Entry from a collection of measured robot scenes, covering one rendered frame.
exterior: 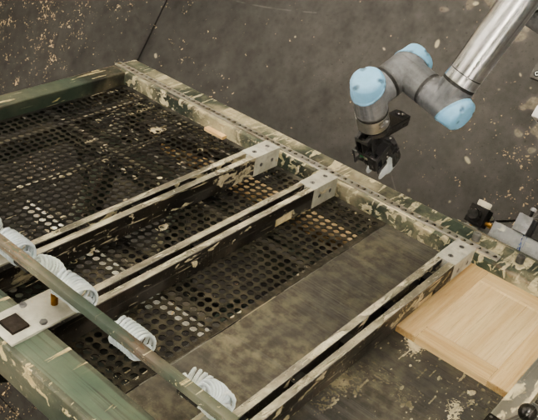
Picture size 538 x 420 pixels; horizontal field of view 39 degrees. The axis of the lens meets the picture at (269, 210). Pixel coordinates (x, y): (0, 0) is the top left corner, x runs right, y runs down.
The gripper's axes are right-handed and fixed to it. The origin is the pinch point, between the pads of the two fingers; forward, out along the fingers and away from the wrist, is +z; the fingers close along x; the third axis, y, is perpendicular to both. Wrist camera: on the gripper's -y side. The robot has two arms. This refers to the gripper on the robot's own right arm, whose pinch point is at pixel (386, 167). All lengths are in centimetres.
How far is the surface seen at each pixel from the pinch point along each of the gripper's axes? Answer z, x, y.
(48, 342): -21, -25, 84
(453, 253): 34.7, 16.0, -4.0
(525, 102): 93, -15, -105
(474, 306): 34.6, 29.0, 6.6
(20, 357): -25, -25, 90
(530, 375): 24, 51, 19
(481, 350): 27, 39, 19
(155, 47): 117, -206, -65
